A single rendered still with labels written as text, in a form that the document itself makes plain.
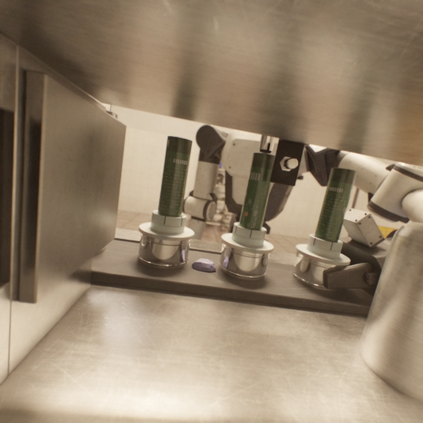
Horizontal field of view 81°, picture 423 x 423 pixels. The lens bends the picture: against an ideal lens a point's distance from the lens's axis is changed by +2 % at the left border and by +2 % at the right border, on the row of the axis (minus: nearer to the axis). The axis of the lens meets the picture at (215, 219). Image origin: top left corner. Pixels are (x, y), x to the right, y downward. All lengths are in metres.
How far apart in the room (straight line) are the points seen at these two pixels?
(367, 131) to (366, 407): 0.18
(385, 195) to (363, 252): 0.34
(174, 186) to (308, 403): 0.24
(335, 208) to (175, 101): 0.25
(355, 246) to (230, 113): 0.29
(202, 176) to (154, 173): 4.83
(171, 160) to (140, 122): 5.65
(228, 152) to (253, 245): 0.60
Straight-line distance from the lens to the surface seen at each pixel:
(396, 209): 0.72
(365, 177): 0.78
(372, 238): 0.41
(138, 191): 5.90
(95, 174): 0.23
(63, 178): 0.18
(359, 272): 0.37
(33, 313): 0.21
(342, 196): 0.36
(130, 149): 5.93
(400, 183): 0.71
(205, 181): 0.99
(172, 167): 0.31
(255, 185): 0.32
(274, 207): 0.88
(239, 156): 0.87
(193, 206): 0.99
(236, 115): 0.19
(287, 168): 0.29
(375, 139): 0.21
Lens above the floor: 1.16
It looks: 10 degrees down
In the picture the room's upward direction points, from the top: 10 degrees clockwise
